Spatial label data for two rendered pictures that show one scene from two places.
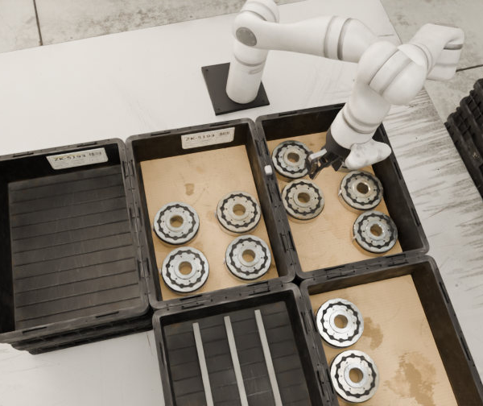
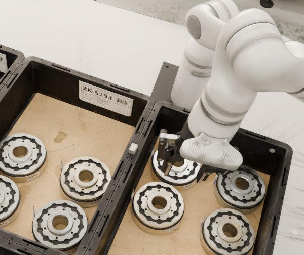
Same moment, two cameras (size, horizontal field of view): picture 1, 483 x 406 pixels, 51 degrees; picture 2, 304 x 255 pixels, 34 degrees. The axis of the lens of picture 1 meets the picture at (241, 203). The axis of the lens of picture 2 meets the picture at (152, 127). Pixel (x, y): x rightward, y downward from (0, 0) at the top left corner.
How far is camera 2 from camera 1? 0.42 m
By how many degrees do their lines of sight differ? 21
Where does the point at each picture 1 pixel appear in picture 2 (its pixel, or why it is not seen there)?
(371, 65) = (232, 25)
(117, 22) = not seen: hidden behind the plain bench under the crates
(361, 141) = (210, 132)
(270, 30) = (215, 25)
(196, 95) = (142, 81)
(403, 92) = (250, 64)
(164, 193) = (35, 128)
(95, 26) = not seen: hidden behind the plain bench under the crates
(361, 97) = (219, 71)
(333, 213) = (184, 240)
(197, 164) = (84, 121)
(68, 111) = (26, 39)
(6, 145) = not seen: outside the picture
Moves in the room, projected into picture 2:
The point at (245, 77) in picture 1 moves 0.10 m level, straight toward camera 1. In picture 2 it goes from (187, 77) to (163, 99)
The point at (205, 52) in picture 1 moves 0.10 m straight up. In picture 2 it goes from (177, 54) to (183, 29)
